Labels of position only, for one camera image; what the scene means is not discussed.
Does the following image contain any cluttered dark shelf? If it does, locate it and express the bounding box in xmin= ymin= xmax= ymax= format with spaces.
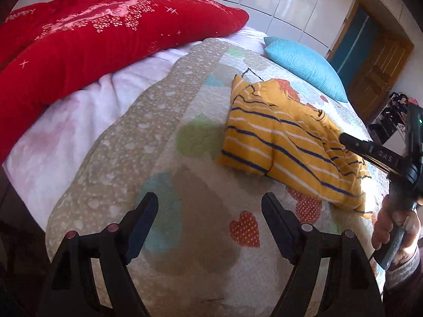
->
xmin=368 ymin=91 xmax=423 ymax=147

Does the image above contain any blue knitted pillow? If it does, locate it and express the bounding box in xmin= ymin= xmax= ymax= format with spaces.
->
xmin=263 ymin=36 xmax=350 ymax=104

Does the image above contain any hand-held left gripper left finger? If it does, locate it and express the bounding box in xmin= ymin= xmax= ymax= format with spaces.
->
xmin=38 ymin=192 xmax=159 ymax=317

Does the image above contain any person's right hand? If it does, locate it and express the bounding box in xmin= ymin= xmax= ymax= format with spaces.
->
xmin=371 ymin=195 xmax=421 ymax=268

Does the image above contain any heart patterned quilt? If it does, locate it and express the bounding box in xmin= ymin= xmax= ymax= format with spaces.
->
xmin=44 ymin=36 xmax=388 ymax=317

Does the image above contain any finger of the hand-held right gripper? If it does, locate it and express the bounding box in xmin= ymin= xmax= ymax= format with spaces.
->
xmin=339 ymin=132 xmax=410 ymax=176

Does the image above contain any red printed blanket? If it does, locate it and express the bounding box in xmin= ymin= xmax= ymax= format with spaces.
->
xmin=0 ymin=0 xmax=250 ymax=165

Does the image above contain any white fleece blanket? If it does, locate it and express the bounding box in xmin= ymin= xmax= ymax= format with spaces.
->
xmin=3 ymin=26 xmax=269 ymax=238

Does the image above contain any wooden door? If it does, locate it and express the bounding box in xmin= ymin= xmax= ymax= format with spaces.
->
xmin=327 ymin=0 xmax=416 ymax=123

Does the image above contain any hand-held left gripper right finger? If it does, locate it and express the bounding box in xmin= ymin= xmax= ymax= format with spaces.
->
xmin=261 ymin=192 xmax=386 ymax=317

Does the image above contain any white glossy wardrobe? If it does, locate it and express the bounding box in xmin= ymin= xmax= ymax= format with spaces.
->
xmin=178 ymin=0 xmax=360 ymax=58

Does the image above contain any yellow striped shirt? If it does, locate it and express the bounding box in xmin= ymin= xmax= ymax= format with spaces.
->
xmin=216 ymin=74 xmax=374 ymax=219

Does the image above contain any person's right forearm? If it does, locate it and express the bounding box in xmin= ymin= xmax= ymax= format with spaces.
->
xmin=381 ymin=253 xmax=423 ymax=306

